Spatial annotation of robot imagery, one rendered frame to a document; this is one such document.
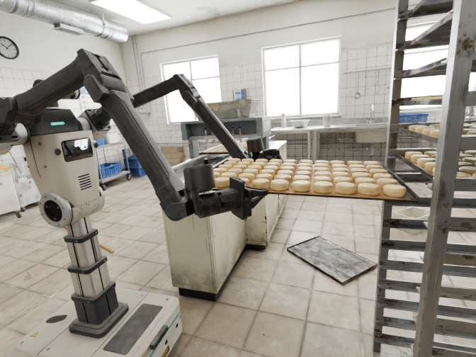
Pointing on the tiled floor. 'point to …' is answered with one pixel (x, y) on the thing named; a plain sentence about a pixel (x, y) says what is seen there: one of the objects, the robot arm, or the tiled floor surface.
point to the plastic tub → (411, 217)
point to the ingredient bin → (8, 192)
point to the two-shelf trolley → (106, 162)
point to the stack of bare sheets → (332, 259)
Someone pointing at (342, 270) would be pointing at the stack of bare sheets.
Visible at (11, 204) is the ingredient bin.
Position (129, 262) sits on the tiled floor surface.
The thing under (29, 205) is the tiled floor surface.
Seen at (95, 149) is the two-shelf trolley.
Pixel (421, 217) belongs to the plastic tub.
